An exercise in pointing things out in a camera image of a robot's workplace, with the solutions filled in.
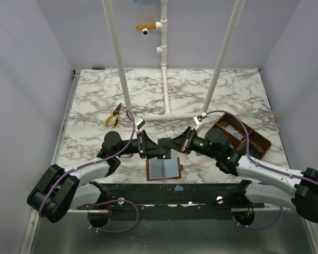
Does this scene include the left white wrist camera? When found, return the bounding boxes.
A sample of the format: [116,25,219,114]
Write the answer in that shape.
[135,117,145,130]

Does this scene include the white PVC pipe frame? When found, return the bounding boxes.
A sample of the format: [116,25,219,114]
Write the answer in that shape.
[102,1,245,121]

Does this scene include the aluminium rail frame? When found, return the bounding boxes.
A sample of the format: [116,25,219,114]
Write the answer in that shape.
[19,70,81,253]

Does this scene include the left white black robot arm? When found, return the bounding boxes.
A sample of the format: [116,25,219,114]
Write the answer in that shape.
[27,130,166,223]

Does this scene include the purple cable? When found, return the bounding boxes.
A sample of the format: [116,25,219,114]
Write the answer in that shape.
[205,110,318,230]
[38,108,140,233]

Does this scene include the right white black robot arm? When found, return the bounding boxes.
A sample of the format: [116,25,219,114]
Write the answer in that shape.
[165,127,318,224]

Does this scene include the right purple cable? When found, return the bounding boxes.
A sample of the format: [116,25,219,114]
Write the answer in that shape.
[205,110,318,230]

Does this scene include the grey card in tray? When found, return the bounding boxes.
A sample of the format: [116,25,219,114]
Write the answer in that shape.
[225,125,244,140]

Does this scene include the brown leather card holder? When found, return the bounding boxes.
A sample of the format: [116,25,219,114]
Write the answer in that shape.
[146,157,183,181]

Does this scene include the orange pipe hook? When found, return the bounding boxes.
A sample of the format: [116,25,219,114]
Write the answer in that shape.
[136,22,163,30]

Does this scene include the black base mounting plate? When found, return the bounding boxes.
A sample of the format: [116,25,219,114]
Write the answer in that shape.
[78,180,265,221]

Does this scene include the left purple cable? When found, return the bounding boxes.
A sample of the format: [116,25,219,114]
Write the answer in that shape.
[38,108,140,233]

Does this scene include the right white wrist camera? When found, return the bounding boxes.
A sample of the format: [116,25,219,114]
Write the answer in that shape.
[193,112,207,132]

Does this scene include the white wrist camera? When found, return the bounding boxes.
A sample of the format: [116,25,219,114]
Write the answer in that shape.
[193,112,207,132]
[135,117,145,130]

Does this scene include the blue white small ball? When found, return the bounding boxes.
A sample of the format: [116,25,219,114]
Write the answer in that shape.
[142,28,149,37]

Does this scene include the yellow handled pliers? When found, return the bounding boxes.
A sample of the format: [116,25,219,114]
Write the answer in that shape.
[105,103,122,128]

